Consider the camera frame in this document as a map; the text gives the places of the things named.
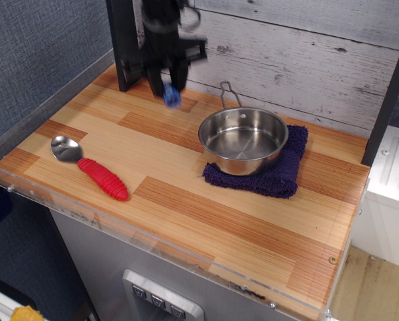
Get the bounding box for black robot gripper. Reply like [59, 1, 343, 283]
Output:
[118, 26, 209, 98]

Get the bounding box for blue plastic gum container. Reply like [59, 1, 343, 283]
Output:
[163, 82, 181, 109]

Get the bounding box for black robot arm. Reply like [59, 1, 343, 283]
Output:
[121, 1, 207, 98]

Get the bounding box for stainless steel saucepan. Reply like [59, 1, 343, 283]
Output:
[198, 81, 289, 176]

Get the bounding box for dark purple folded cloth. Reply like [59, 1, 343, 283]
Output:
[203, 125, 309, 199]

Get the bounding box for silver toy fridge cabinet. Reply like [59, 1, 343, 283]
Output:
[52, 211, 324, 320]

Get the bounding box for silver dispenser button panel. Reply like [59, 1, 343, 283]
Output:
[123, 269, 205, 320]

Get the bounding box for white metal side unit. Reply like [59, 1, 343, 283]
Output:
[351, 126, 399, 265]

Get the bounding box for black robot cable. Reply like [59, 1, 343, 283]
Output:
[179, 0, 202, 31]

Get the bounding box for dark grey vertical post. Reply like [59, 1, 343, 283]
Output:
[106, 0, 143, 92]

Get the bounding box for red handled metal spoon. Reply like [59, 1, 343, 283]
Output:
[50, 136, 129, 201]

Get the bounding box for dark right frame post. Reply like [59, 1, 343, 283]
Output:
[362, 58, 399, 167]

